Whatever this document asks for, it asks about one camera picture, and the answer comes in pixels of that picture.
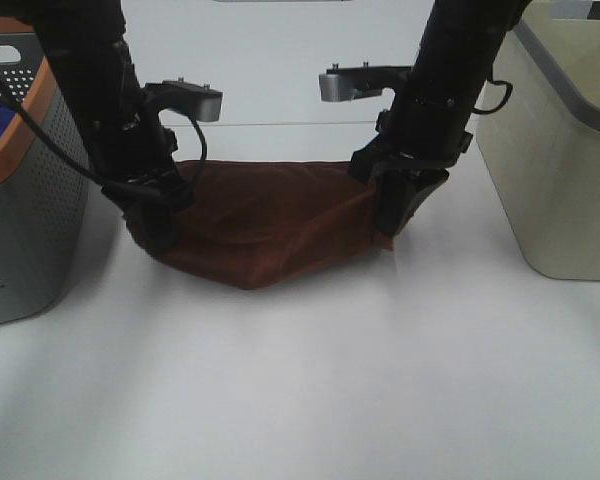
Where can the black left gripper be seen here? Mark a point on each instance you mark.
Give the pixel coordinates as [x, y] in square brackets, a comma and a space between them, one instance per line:
[151, 198]

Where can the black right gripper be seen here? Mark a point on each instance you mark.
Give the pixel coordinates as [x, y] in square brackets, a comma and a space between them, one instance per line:
[405, 180]

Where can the brown towel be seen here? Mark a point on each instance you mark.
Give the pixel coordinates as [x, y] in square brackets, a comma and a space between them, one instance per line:
[256, 224]

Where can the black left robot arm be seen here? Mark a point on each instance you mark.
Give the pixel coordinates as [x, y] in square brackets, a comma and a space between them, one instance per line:
[129, 148]

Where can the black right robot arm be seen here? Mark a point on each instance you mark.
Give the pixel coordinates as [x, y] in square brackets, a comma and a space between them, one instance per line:
[424, 132]

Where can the grey perforated basket orange rim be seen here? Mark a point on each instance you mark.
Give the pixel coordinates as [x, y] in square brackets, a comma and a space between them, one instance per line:
[42, 200]

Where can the beige basket grey rim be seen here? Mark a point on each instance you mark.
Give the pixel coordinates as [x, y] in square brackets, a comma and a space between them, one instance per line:
[542, 149]

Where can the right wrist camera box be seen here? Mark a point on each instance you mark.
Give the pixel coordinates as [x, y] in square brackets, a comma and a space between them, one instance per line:
[348, 84]

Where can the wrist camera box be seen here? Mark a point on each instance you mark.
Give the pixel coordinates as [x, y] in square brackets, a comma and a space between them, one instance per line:
[348, 84]
[195, 102]

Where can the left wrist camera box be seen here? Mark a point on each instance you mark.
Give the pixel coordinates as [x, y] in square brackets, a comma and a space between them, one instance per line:
[195, 102]

